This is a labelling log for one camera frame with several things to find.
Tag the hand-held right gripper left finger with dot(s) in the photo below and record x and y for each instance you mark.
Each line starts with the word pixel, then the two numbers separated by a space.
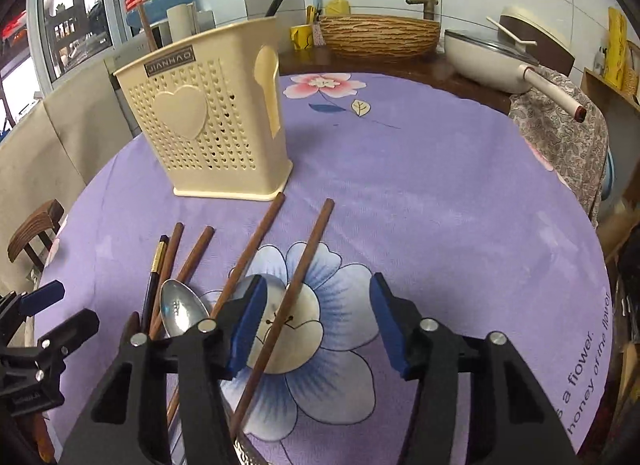
pixel 247 325

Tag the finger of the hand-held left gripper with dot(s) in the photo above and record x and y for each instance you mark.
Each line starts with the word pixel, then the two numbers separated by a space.
pixel 42 297
pixel 70 327

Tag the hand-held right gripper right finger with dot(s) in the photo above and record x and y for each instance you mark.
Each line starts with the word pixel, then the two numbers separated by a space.
pixel 385 315

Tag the black chopstick with gold band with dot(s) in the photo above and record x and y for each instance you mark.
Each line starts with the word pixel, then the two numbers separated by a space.
pixel 154 275

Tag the cream perforated utensil holder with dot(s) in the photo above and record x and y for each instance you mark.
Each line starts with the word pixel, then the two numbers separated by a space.
pixel 200 145

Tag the dark wooden chair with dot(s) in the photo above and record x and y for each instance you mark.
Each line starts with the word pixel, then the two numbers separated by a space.
pixel 35 225

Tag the purple floral tablecloth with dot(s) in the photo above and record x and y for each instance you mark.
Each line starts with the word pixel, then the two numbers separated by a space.
pixel 425 185

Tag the beige covered sofa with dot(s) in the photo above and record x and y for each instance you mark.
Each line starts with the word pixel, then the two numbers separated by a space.
pixel 65 145

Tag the floral patterned cloth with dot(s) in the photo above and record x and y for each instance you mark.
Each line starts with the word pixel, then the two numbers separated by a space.
pixel 560 145

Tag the dark wooden counter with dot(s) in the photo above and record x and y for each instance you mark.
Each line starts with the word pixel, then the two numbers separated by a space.
pixel 425 72

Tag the grey water dispenser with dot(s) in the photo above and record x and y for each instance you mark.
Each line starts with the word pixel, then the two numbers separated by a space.
pixel 127 52

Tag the cream frying pan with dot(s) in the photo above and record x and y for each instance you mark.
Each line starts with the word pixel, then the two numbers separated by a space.
pixel 480 67

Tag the woven pattern basin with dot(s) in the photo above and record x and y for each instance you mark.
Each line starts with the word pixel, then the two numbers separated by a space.
pixel 380 37

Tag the patterned toothbrush cup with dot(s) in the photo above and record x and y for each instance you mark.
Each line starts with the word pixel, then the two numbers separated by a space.
pixel 317 37

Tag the glass pan lid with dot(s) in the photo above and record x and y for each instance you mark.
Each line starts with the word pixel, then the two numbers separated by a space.
pixel 490 45

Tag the yellow mug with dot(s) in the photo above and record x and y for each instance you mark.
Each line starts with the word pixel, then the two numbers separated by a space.
pixel 301 37

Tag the aluminium window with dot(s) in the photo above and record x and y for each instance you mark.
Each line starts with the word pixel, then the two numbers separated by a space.
pixel 65 5

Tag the cream paper roll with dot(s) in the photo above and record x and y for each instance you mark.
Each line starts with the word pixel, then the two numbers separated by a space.
pixel 180 22

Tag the yellow soap dispenser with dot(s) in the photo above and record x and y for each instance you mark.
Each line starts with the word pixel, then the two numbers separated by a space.
pixel 337 6

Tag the wooden crate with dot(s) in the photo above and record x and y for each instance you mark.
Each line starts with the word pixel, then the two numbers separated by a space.
pixel 600 87

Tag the cream and brown rice cooker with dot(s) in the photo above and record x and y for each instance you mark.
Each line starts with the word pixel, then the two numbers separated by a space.
pixel 545 45

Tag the bronze bamboo style faucet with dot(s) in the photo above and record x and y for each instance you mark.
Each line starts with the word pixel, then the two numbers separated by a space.
pixel 427 2

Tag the blue toothbrush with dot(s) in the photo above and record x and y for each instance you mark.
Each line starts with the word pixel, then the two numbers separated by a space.
pixel 316 0

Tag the small white bottle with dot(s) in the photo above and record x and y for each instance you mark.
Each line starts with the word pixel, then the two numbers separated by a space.
pixel 599 61

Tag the woven basket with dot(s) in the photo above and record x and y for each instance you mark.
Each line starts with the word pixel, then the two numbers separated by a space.
pixel 633 67

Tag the yellow package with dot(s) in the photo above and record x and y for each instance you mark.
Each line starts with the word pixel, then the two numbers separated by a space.
pixel 615 50

